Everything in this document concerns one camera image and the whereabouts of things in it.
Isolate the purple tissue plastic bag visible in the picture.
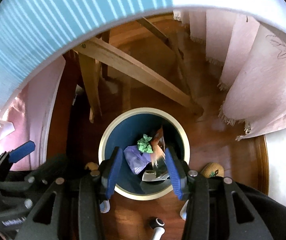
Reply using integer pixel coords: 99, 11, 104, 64
124, 146, 151, 175

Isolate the green paper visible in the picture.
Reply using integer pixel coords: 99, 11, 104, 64
137, 134, 153, 154

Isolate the white chair base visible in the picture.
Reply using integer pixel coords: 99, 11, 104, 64
150, 218, 165, 240

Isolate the pink bed sheet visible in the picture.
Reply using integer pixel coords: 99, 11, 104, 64
0, 56, 65, 171

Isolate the patterned blue white tablecloth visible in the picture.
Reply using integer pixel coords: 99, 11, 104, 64
0, 0, 286, 109

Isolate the floral cream curtain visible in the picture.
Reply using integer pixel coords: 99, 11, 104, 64
173, 9, 286, 140

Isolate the wooden table leg frame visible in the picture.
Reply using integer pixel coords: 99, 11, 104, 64
73, 17, 204, 118

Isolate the orange foil snack bag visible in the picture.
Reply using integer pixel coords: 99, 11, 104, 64
150, 127, 167, 178

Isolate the round blue trash bin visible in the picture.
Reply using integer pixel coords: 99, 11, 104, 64
98, 107, 190, 200

